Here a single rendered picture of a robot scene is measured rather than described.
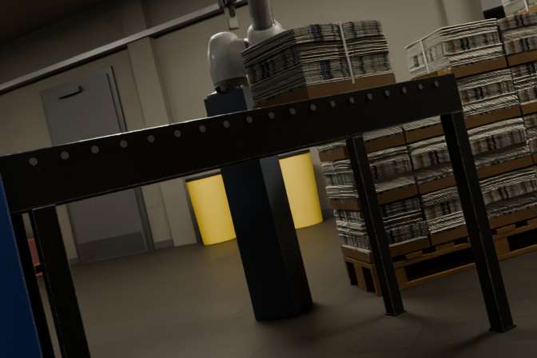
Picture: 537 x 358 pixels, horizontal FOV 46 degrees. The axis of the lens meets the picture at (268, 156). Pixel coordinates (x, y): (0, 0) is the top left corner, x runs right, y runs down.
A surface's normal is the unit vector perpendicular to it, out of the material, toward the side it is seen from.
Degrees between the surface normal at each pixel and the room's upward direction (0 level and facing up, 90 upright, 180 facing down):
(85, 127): 90
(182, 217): 90
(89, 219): 90
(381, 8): 90
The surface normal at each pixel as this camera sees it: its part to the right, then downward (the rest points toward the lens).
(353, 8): -0.42, 0.09
